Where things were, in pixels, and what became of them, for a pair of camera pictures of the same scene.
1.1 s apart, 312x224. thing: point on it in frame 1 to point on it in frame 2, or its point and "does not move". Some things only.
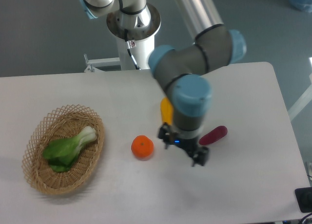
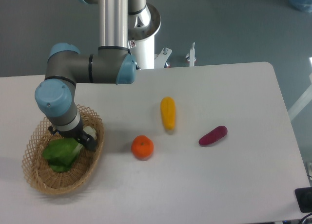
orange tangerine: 142,147 does not move
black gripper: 200,157 to 87,141
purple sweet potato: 217,134 does not move
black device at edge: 304,198 does not move
